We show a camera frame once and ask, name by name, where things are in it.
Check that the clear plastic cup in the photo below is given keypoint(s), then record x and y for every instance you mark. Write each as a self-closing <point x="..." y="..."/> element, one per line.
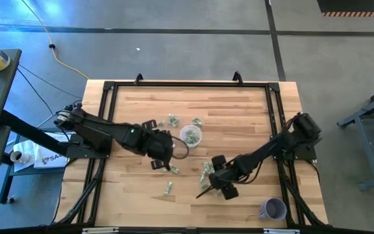
<point x="183" y="139"/>

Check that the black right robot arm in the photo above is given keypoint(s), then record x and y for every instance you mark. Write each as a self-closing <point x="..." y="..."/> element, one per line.
<point x="271" y="148"/>

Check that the black diagonal support bar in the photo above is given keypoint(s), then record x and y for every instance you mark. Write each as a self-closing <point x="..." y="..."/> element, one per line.
<point x="31" y="131"/>

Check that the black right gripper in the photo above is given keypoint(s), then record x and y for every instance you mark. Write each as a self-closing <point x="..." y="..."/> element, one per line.
<point x="224" y="178"/>

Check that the purple mug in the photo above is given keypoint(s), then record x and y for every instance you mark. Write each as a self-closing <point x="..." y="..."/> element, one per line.
<point x="273" y="209"/>

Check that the black aluminium table frame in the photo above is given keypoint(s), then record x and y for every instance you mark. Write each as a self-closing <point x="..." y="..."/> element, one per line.
<point x="206" y="84"/>

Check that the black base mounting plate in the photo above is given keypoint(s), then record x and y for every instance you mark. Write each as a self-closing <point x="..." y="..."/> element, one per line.
<point x="307" y="155"/>
<point x="76" y="151"/>

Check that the white printed paper sheet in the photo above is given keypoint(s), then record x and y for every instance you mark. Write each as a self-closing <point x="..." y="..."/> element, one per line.
<point x="52" y="160"/>

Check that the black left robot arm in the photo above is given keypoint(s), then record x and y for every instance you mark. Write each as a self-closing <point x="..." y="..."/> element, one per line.
<point x="109" y="130"/>

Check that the black hook clamp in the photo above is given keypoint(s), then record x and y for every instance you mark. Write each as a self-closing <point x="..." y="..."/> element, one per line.
<point x="138" y="78"/>
<point x="238" y="77"/>

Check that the black hazard-striped mat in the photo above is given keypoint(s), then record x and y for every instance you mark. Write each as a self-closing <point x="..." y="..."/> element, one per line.
<point x="356" y="6"/>

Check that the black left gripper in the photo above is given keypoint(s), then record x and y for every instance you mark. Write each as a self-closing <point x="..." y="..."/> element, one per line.
<point x="157" y="146"/>

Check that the white bracket strip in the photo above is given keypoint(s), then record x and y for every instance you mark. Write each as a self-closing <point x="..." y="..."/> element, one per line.
<point x="100" y="230"/>
<point x="281" y="231"/>

